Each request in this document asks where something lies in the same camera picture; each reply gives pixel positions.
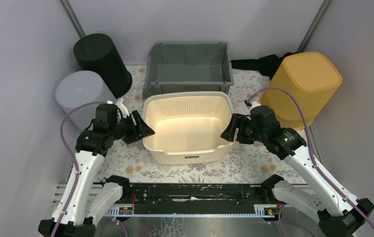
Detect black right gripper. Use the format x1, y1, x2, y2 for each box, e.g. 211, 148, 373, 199
219, 113, 266, 145

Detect cream perforated plastic basket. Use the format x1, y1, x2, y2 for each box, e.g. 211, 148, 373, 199
142, 91, 234, 165

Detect grey round plastic bin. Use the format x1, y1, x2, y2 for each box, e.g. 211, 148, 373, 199
55, 71, 115, 131

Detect grey plastic crate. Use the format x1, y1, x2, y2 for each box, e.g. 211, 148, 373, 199
142, 41, 234, 99

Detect black ribbed waste bin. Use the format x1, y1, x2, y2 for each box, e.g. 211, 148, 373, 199
73, 33, 132, 99

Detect yellow slatted waste basket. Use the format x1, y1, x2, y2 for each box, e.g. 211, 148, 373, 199
260, 52, 342, 130

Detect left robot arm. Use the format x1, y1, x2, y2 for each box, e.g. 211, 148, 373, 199
38, 101, 155, 237

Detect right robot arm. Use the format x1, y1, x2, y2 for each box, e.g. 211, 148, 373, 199
220, 113, 374, 237

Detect black crumpled cloth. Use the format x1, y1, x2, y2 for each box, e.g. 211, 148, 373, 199
231, 52, 296, 79

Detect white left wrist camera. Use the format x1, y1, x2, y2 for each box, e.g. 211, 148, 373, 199
106, 98, 129, 120

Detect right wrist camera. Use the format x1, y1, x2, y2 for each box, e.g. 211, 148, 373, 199
244, 99, 277, 127

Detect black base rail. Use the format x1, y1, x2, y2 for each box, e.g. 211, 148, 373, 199
72, 181, 295, 217

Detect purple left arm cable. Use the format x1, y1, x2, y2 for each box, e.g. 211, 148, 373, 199
49, 101, 109, 237

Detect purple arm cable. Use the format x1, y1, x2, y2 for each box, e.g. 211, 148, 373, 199
249, 86, 374, 237
49, 101, 109, 237

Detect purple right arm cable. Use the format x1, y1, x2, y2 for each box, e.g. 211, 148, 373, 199
249, 86, 374, 237

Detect left aluminium frame post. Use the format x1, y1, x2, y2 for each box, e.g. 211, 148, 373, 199
59, 0, 86, 38

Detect aluminium frame post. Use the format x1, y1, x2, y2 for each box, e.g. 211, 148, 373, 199
59, 0, 86, 38
296, 0, 333, 53

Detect right aluminium frame post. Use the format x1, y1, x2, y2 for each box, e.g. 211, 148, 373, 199
296, 0, 333, 53

